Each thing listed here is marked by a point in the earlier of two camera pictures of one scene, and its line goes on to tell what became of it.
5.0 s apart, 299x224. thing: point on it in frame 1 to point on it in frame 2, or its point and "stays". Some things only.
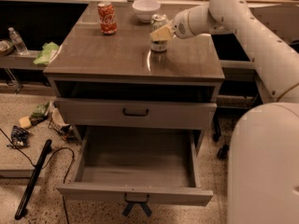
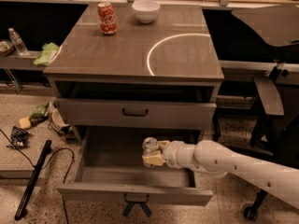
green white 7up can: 158,21 to 149,147
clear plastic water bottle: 18,42 stays
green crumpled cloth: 46,55 stays
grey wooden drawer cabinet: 118,82 stays
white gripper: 179,25 to 172,154
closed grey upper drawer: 133,113 stays
